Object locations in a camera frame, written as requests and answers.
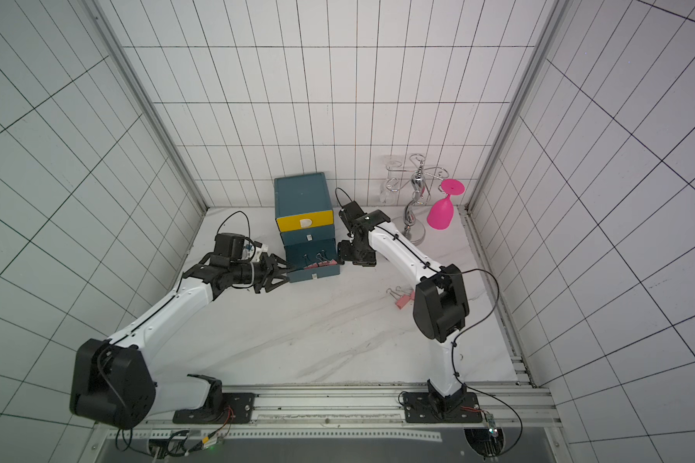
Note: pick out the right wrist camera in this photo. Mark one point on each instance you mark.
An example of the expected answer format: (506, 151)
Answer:
(354, 217)

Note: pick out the teal drawer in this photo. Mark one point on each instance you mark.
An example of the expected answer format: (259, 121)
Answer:
(313, 260)
(311, 235)

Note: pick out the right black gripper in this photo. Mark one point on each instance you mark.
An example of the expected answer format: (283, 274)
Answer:
(358, 251)

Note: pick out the pink plastic wine glass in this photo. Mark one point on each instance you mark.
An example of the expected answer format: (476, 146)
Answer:
(442, 212)

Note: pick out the chrome glass rack stand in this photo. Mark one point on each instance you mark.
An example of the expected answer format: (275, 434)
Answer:
(418, 177)

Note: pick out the pink clip right pair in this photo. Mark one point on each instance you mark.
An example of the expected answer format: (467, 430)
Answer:
(402, 297)

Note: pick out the yellow top drawer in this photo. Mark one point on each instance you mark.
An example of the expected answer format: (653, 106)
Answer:
(305, 221)

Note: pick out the clear wine glass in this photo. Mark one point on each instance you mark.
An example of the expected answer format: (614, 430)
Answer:
(392, 184)

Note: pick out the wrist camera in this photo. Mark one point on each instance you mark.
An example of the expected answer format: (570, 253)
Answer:
(354, 217)
(238, 248)

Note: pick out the teal drawer cabinet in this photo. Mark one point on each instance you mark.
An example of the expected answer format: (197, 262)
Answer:
(300, 194)

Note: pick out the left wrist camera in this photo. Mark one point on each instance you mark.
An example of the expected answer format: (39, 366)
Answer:
(238, 248)

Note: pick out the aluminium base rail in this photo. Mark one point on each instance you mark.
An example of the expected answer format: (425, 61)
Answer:
(356, 412)

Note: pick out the teal bottom drawer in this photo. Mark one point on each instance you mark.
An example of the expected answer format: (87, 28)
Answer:
(313, 260)

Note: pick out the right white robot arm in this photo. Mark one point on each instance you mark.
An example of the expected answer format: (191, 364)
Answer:
(440, 303)

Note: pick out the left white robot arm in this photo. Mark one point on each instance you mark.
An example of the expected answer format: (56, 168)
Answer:
(115, 380)

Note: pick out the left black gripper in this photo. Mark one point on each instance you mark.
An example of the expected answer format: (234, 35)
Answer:
(274, 259)

